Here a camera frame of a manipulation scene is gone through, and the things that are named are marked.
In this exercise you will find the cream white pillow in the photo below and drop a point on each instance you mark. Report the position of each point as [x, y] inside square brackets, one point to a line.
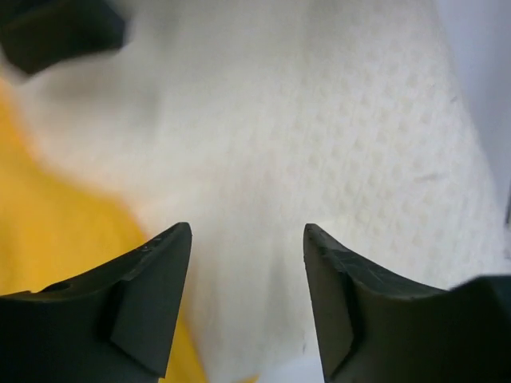
[250, 119]

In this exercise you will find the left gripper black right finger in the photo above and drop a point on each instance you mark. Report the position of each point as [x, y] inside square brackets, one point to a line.
[373, 325]

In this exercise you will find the yellow pillowcase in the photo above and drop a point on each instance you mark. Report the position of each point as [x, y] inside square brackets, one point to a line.
[53, 230]

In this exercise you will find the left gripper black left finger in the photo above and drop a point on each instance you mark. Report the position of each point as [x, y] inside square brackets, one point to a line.
[114, 323]

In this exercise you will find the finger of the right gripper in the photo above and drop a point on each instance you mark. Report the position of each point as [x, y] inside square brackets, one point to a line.
[38, 34]

